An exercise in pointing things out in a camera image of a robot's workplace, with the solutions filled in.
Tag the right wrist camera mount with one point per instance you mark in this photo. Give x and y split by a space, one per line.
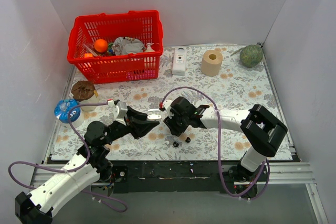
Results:
165 106

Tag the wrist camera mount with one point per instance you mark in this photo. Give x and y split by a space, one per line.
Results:
119 110
165 106

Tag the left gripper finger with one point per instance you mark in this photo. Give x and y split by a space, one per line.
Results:
142 128
136 118

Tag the white earbud charging case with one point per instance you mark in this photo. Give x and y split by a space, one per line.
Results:
154 115

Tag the blue lid white container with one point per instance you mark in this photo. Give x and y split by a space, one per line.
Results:
61 113

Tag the red plastic shopping basket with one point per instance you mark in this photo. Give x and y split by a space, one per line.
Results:
144 25

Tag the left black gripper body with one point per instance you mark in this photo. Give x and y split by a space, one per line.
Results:
130 121

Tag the black base bar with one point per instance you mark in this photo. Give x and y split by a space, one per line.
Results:
162 176

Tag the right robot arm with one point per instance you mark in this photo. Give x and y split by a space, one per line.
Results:
264 131

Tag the floral table mat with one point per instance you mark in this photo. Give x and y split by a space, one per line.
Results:
235 87

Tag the orange fruit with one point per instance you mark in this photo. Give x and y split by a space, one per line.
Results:
100 45

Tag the clear plastic bag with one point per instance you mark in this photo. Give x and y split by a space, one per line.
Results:
90 50

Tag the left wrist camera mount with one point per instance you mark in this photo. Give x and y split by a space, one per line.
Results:
119 110

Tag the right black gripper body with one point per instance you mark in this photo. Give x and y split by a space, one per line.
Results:
171 121

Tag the white pump bottle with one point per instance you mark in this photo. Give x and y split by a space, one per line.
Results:
149 47

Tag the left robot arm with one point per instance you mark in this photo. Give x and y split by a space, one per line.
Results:
86 167

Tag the beige toilet paper roll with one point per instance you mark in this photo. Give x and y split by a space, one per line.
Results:
211 63

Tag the white rectangular box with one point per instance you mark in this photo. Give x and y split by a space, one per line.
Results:
179 62

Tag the green melon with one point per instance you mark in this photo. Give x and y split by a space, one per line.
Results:
251 55

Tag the crumpled grey cloth bag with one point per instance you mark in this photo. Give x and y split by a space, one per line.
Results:
127 45

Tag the brown lid cream cup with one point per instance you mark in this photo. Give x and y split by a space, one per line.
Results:
84 92

